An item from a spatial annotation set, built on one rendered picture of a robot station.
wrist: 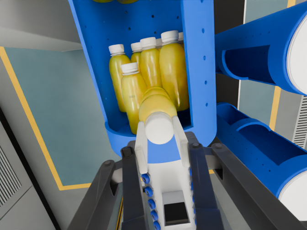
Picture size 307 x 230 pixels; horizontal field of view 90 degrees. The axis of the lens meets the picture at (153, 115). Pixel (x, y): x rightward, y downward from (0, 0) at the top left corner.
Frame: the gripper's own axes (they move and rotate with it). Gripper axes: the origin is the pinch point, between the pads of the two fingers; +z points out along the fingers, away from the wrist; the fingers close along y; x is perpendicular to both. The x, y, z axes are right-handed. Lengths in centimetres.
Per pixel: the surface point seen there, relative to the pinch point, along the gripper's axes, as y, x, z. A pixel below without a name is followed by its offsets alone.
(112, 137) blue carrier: -10.4, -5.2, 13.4
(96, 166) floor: -82, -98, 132
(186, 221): 4, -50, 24
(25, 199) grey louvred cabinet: -154, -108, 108
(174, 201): 1, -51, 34
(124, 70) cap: -6.0, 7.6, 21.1
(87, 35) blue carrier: -13.1, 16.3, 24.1
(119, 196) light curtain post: -31, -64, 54
